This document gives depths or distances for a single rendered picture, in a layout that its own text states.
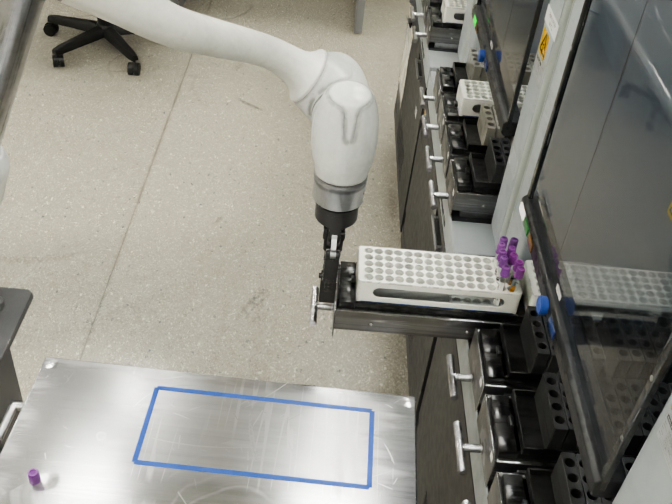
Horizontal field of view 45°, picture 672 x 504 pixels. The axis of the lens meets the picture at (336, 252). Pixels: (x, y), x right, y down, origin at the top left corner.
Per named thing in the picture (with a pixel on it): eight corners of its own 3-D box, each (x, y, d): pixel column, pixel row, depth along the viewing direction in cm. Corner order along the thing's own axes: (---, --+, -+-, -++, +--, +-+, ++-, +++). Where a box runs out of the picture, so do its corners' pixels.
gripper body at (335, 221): (359, 216, 136) (353, 258, 141) (359, 186, 142) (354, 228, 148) (314, 212, 135) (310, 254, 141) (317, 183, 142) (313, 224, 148)
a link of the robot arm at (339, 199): (368, 159, 139) (364, 187, 142) (315, 154, 138) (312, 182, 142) (368, 190, 132) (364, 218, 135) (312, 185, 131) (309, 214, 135)
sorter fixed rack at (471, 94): (567, 110, 212) (573, 89, 208) (574, 130, 204) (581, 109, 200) (454, 100, 211) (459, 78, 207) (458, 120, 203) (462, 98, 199)
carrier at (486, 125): (491, 150, 190) (496, 128, 186) (482, 150, 190) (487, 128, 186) (484, 125, 199) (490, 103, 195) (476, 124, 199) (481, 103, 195)
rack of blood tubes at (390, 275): (508, 283, 156) (515, 258, 152) (515, 319, 149) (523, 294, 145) (355, 270, 155) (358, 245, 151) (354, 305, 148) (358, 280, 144)
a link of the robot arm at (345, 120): (376, 190, 132) (368, 146, 142) (388, 107, 122) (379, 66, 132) (310, 188, 130) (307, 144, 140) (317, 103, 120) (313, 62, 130)
